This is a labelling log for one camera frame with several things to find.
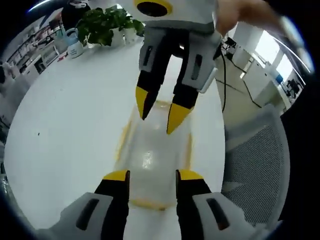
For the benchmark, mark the green leafy plant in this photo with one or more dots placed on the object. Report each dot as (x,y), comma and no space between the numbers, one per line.
(100,25)

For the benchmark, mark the clear mat with yellow edges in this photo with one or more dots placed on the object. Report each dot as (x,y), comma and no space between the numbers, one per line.
(150,150)

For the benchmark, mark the white plant pot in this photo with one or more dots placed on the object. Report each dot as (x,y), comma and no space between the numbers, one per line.
(131,37)
(117,37)

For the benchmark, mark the white office desk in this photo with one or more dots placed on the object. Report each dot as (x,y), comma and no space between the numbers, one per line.
(260,75)

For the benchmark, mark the grey mesh office chair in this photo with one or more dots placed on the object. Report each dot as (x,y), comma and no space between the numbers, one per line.
(257,162)

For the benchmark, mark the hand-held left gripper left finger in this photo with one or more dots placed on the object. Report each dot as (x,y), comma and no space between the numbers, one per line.
(117,200)

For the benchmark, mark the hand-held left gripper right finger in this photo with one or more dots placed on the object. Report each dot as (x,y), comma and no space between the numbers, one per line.
(187,200)

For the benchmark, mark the white shelf unit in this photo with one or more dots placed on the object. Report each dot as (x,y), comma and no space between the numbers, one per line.
(30,50)

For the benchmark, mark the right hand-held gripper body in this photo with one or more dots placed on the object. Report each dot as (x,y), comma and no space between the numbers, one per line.
(190,12)

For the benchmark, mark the person's right hand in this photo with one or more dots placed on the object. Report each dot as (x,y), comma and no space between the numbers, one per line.
(240,15)

